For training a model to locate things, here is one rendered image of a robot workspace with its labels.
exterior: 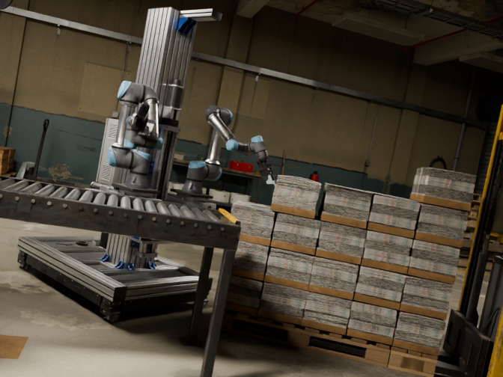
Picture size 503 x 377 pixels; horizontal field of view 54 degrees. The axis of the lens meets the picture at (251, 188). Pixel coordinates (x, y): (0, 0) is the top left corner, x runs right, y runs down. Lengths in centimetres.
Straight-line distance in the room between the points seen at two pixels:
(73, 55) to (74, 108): 96
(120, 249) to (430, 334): 212
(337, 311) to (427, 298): 56
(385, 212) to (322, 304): 71
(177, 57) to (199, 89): 624
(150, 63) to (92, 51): 624
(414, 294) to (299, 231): 81
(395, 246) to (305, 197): 64
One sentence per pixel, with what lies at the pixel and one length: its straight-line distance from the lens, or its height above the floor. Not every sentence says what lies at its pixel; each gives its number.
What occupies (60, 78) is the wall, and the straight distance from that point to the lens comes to 973.
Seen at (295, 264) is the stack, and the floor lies 53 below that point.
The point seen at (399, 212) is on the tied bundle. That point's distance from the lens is 318.
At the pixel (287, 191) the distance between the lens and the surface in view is 311.
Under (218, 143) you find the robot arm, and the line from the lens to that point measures 358.
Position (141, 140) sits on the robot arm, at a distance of 290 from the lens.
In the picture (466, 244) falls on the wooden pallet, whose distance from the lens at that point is 929.
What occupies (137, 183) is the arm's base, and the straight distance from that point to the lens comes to 316.
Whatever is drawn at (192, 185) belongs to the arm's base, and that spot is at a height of 87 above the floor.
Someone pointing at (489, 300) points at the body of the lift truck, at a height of 48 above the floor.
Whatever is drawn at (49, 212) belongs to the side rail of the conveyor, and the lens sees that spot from 231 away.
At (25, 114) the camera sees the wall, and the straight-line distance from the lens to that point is 977.
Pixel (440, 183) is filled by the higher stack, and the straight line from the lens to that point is 323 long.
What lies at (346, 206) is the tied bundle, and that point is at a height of 95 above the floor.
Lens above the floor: 112
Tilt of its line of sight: 3 degrees down
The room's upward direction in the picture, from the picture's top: 11 degrees clockwise
